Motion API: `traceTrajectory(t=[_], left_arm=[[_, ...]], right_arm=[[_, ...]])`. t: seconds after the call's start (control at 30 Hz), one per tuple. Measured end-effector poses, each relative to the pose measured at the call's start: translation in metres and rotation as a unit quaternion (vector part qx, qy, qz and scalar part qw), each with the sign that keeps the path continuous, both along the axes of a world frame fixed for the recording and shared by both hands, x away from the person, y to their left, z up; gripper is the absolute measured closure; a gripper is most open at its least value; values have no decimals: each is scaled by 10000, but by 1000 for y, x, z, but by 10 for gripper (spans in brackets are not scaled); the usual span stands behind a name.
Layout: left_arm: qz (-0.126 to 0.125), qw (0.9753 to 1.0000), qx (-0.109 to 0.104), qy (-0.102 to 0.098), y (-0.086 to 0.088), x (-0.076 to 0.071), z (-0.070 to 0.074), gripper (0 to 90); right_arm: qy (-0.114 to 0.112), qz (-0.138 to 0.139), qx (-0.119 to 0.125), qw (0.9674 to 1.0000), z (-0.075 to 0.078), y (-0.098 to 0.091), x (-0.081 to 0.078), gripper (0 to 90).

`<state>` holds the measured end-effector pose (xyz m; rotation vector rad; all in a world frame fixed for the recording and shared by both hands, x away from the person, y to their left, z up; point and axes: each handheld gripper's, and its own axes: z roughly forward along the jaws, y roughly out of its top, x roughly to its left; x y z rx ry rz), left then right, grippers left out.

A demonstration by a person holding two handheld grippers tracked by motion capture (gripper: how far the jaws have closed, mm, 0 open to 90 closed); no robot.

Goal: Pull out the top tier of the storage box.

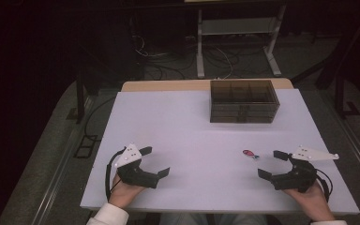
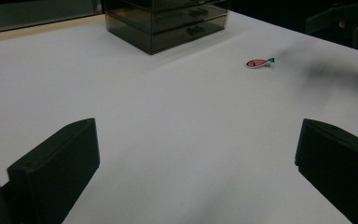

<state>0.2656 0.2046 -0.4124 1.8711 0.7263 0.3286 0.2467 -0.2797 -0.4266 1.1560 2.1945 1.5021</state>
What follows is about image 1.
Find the hand-held gripper cable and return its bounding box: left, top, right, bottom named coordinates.
left=314, top=168, right=334, bottom=203
left=104, top=146, right=127, bottom=203

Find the wooden table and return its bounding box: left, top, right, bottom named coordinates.
left=120, top=78, right=294, bottom=93

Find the black floor frame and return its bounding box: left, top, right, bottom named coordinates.
left=73, top=134, right=99, bottom=159

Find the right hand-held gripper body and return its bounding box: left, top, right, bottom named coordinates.
left=270, top=144, right=340, bottom=193

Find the dark transparent drawer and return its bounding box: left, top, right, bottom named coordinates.
left=210, top=102, right=279, bottom=112

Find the right hand-held gripper cable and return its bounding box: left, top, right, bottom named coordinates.
left=314, top=168, right=334, bottom=203

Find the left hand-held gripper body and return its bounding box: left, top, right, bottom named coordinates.
left=115, top=142, right=160, bottom=189

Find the person's right hand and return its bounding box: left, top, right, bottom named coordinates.
left=282, top=181, right=336, bottom=223

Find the left hand-held gripper cable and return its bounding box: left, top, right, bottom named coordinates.
left=104, top=146, right=127, bottom=203

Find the person's left hand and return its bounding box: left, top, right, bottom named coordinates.
left=109, top=173, right=145, bottom=210

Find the bundle of floor cables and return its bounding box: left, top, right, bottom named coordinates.
left=130, top=34, right=276, bottom=81

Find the small red and blue trinket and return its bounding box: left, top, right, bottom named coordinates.
left=242, top=149, right=261, bottom=160

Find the dark transparent drawer box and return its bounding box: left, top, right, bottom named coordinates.
left=209, top=79, right=280, bottom=124

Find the white metal stand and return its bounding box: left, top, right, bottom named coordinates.
left=196, top=4, right=287, bottom=79

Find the metal floor rail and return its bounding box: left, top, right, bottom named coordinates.
left=320, top=88, right=360, bottom=187
left=31, top=93, right=97, bottom=225

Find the black metal stand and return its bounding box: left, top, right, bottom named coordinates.
left=292, top=8, right=360, bottom=120
left=66, top=69, right=102, bottom=125

